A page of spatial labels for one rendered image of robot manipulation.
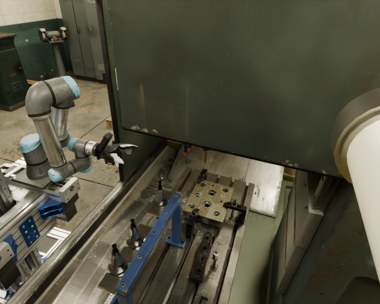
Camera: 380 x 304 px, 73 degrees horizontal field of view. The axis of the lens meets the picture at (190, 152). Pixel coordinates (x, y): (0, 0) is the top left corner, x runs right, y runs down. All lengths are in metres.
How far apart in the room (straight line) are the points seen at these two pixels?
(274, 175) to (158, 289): 1.30
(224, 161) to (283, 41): 1.65
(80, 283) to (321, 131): 1.33
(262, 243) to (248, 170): 0.61
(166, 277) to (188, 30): 1.03
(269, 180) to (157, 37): 1.65
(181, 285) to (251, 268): 0.57
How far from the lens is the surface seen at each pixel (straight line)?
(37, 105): 1.31
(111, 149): 1.33
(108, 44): 1.50
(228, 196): 1.53
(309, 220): 0.97
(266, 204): 2.03
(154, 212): 1.10
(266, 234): 1.89
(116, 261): 0.92
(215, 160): 2.18
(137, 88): 0.75
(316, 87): 0.64
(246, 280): 1.66
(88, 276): 1.57
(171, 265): 1.33
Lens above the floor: 2.02
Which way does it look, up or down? 34 degrees down
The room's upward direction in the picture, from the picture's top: 3 degrees clockwise
